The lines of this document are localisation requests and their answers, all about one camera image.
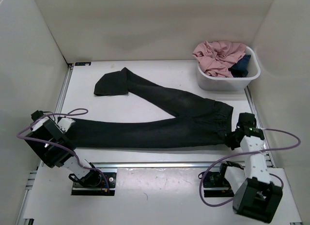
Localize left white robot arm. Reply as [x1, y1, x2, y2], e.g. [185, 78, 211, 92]
[18, 110, 107, 188]

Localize pink garment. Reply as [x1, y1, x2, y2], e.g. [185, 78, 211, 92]
[192, 41, 247, 78]

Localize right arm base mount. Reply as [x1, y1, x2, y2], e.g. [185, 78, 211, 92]
[198, 170, 251, 198]

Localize navy blue garment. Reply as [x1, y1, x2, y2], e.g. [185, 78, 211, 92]
[229, 55, 251, 78]

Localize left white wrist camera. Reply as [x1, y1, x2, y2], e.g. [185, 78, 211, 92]
[57, 117, 75, 134]

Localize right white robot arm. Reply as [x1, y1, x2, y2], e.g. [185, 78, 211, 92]
[217, 113, 283, 224]

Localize white plastic basket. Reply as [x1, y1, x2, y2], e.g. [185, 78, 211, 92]
[196, 46, 261, 91]

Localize aluminium frame rail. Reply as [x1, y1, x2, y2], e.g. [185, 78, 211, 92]
[38, 162, 274, 169]

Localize black trousers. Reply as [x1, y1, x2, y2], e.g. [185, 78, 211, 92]
[66, 68, 233, 149]

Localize small dark label sticker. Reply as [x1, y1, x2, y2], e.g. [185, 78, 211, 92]
[74, 62, 91, 66]

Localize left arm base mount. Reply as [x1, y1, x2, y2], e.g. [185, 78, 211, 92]
[68, 170, 117, 196]

